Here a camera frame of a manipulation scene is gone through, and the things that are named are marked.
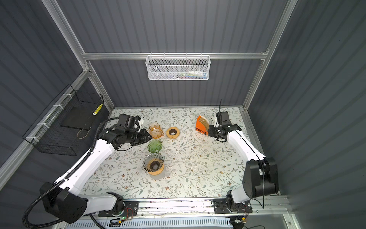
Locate black flat pad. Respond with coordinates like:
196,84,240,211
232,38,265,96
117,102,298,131
60,107,96,130

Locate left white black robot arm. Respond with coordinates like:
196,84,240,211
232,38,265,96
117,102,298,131
42,128,152,223

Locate grey clear glass dripper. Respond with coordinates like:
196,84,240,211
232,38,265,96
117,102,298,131
143,153,164,173

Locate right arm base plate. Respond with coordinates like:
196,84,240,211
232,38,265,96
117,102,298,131
211,198,253,214

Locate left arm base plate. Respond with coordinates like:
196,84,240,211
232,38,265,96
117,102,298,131
98,201,139,217

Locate black wire mesh basket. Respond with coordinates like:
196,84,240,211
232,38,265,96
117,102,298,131
22,85,104,156

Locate white wire mesh basket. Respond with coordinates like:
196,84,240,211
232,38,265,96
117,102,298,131
145,55,211,81

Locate items in white basket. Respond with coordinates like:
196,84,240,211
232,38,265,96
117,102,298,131
169,71,209,80

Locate wooden dripper ring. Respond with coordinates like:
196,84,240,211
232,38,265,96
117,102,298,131
166,126,181,140
146,165,165,176

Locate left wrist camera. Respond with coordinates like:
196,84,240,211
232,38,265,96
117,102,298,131
117,114,144,132

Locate yellow marker pen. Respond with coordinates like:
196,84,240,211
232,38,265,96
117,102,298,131
92,103,104,116

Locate green glass dripper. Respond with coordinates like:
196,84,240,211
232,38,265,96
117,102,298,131
147,139,163,153

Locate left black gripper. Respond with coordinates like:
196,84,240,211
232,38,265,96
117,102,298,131
126,128,153,145

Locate orange coffee filter pack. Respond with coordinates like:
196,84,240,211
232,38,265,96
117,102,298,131
195,115,210,135

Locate white perforated vent strip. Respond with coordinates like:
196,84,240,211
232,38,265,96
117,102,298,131
97,217,233,229

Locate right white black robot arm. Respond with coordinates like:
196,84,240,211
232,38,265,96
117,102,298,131
208,112,279,204

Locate black corrugated cable conduit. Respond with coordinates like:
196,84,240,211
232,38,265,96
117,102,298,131
22,117,121,229

